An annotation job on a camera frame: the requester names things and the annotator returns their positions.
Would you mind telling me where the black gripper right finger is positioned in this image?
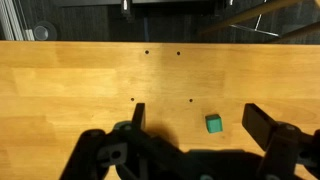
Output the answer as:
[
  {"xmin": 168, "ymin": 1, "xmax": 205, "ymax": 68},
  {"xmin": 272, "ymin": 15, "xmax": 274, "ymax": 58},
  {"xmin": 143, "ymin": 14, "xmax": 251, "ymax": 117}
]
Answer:
[{"xmin": 241, "ymin": 102, "xmax": 320, "ymax": 180}]

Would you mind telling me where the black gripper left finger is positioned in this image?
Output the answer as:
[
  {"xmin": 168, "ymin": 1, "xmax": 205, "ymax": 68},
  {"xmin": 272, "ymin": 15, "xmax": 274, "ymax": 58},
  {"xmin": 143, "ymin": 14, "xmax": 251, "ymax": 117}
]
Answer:
[{"xmin": 59, "ymin": 102, "xmax": 188, "ymax": 180}]

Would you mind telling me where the green block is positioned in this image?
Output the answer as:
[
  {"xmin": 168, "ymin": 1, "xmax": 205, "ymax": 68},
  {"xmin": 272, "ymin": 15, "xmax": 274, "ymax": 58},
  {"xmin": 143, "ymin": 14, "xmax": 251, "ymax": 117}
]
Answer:
[{"xmin": 204, "ymin": 113, "xmax": 224, "ymax": 134}]

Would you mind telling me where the silver metal rod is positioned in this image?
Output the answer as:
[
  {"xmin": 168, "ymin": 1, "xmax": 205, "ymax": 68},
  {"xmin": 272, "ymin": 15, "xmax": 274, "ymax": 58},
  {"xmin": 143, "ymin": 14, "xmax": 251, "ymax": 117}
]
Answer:
[{"xmin": 229, "ymin": 14, "xmax": 280, "ymax": 38}]

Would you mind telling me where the round grey disc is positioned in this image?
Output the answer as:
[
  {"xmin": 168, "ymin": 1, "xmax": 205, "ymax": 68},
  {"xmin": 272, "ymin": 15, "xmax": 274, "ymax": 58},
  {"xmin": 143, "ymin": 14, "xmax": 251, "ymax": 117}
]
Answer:
[{"xmin": 33, "ymin": 20, "xmax": 58, "ymax": 42}]

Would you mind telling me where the wooden stick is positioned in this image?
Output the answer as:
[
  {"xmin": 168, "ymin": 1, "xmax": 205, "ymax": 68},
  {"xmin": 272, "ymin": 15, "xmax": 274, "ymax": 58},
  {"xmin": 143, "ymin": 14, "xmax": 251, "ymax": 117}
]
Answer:
[{"xmin": 199, "ymin": 0, "xmax": 301, "ymax": 36}]

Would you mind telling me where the silver aluminium extrusion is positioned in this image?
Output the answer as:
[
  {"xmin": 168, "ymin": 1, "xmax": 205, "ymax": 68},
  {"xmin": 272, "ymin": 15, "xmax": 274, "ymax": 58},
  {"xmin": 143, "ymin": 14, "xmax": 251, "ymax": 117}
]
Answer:
[{"xmin": 0, "ymin": 0, "xmax": 36, "ymax": 42}]

